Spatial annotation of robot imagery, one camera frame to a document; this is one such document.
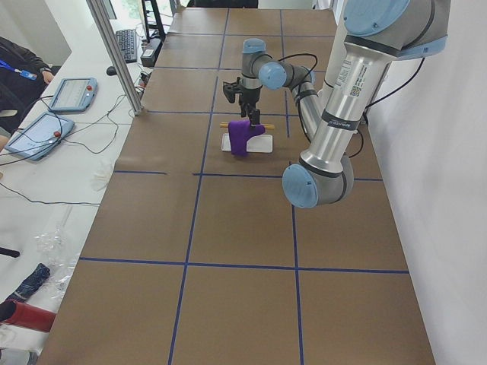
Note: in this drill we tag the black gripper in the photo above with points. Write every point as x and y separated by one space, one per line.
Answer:
249 97

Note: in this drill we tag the purple towel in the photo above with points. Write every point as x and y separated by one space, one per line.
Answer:
240 132

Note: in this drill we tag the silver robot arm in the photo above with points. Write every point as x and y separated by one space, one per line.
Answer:
376 34

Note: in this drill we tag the white wooden towel rack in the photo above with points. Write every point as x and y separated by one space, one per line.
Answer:
259 144

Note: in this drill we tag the black computer box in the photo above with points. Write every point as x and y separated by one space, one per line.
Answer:
151 52

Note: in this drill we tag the black keyboard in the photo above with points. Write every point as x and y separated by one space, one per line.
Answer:
127 42

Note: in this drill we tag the upper blue teach pendant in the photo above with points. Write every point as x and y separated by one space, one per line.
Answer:
74 95

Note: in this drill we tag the blue teach pendant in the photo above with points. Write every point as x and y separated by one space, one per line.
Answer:
40 137
74 95

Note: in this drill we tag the lower blue teach pendant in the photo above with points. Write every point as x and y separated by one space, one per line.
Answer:
40 137

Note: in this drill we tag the person in black jacket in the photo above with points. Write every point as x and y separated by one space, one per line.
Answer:
24 77

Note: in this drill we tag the clear plastic wrap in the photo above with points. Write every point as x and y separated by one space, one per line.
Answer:
57 255

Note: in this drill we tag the dark blue folded umbrella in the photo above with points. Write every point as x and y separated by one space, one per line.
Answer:
30 285

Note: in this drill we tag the red cylinder bottle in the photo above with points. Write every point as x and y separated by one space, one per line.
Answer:
26 316

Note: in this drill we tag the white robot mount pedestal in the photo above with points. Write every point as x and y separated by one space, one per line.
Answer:
335 76

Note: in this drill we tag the aluminium frame post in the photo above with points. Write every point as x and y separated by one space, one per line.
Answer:
100 16

